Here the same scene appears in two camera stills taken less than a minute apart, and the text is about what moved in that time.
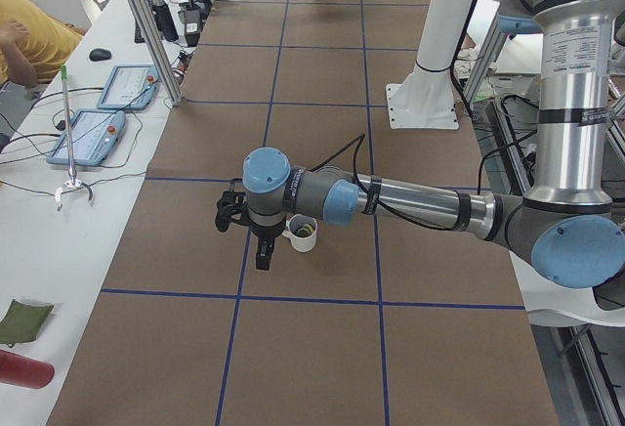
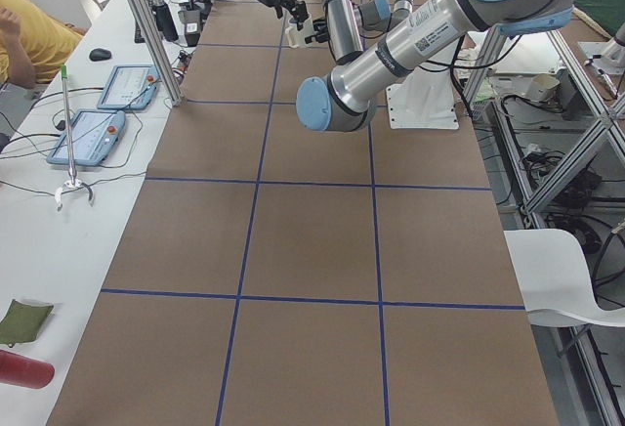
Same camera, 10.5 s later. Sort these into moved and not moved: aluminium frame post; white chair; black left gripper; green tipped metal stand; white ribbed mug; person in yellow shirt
Moved: black left gripper; white ribbed mug
Not moved: white chair; person in yellow shirt; green tipped metal stand; aluminium frame post
